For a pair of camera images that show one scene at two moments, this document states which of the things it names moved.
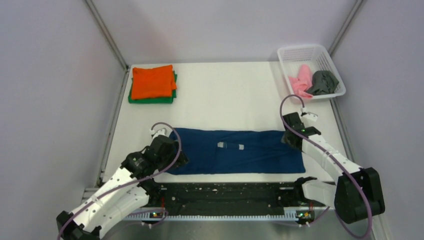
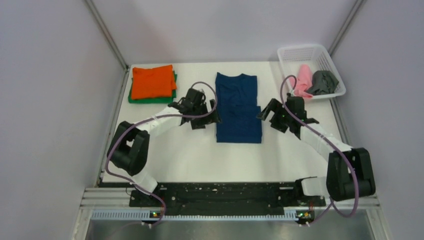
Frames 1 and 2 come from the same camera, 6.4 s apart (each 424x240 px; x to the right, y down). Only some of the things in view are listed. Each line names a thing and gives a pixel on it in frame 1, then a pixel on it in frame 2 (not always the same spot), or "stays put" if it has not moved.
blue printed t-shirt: x=231 y=151 → x=236 y=100
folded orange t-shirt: x=157 y=82 stays put
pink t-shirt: x=303 y=82 stays put
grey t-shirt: x=324 y=82 stays put
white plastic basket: x=316 y=56 stays put
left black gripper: x=182 y=159 → x=211 y=118
